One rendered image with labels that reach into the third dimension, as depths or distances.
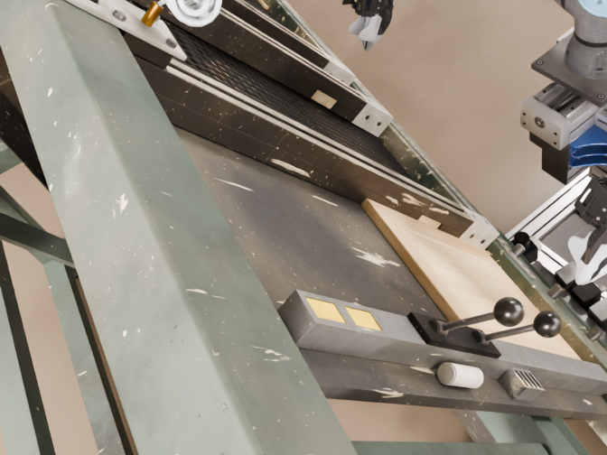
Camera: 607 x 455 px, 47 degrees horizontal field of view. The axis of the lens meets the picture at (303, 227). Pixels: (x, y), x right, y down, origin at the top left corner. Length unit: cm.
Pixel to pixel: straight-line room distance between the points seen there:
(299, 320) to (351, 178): 57
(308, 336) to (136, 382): 27
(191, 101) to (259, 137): 15
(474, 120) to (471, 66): 35
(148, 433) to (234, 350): 8
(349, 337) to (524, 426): 55
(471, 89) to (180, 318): 292
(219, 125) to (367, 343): 42
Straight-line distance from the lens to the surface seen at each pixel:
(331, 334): 77
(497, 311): 90
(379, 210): 133
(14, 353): 220
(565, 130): 185
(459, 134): 316
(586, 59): 185
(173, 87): 100
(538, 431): 127
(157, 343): 51
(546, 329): 100
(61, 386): 309
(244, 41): 162
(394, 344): 87
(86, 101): 69
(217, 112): 105
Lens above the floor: 235
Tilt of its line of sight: 52 degrees down
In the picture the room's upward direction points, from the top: 25 degrees counter-clockwise
